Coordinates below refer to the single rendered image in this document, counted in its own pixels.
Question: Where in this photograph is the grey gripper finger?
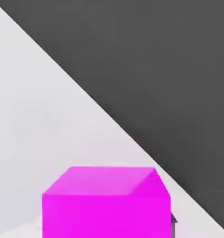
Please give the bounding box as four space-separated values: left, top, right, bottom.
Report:
170 212 178 238

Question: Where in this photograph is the small magenta cube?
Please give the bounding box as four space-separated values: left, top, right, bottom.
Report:
42 166 171 238

